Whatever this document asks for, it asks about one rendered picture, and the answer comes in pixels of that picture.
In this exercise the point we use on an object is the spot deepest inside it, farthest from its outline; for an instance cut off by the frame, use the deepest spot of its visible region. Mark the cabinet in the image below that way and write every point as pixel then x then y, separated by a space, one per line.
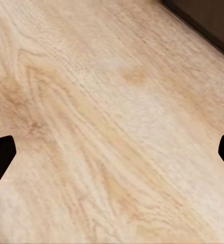
pixel 206 16

